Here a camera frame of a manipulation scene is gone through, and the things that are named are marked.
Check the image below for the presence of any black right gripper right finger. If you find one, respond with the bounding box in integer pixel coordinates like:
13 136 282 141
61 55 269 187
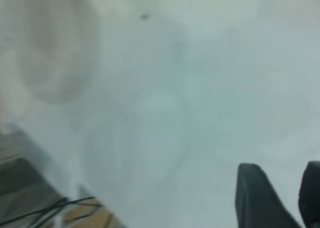
298 160 320 228

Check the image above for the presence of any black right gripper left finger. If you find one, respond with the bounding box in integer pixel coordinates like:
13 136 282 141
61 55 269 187
234 162 304 228

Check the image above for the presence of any thin black cable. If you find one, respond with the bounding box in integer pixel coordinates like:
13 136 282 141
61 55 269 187
0 196 96 227

